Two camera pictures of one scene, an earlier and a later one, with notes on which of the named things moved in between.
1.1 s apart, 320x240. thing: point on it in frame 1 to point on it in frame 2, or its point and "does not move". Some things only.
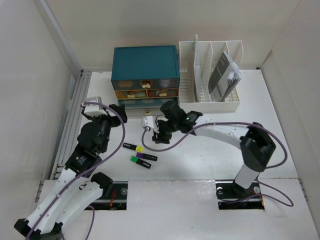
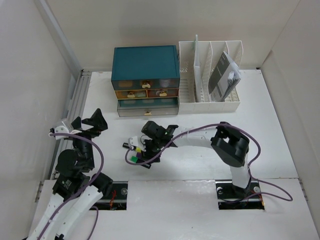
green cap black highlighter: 140,162 does not move
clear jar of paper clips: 164,83 does not move
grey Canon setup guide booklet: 223,77 does not move
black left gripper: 113,119 to 97,120
